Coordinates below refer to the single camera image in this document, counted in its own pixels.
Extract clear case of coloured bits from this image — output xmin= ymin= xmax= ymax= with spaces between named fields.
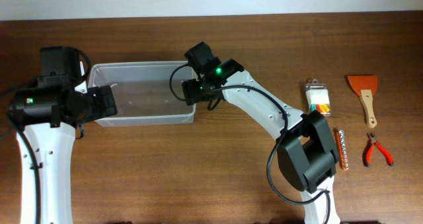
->
xmin=305 ymin=79 xmax=332 ymax=116

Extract orange scraper with wooden handle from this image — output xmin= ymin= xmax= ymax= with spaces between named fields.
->
xmin=347 ymin=75 xmax=378 ymax=128

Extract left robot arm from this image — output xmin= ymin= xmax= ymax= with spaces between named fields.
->
xmin=6 ymin=46 xmax=118 ymax=223

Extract red handled pliers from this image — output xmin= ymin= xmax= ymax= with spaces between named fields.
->
xmin=362 ymin=132 xmax=395 ymax=168

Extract clear plastic storage container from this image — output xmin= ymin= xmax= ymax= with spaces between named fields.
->
xmin=88 ymin=61 xmax=196 ymax=127

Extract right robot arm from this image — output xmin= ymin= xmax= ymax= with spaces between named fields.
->
xmin=182 ymin=42 xmax=341 ymax=223

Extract orange rail of sockets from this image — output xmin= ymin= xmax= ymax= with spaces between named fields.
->
xmin=335 ymin=130 xmax=349 ymax=171

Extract left black cable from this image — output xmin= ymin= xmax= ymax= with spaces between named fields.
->
xmin=0 ymin=81 xmax=85 ymax=224

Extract right black cable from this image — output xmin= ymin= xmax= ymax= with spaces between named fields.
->
xmin=169 ymin=62 xmax=332 ymax=224

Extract black cable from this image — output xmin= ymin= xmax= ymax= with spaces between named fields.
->
xmin=169 ymin=62 xmax=332 ymax=224
xmin=0 ymin=81 xmax=85 ymax=224

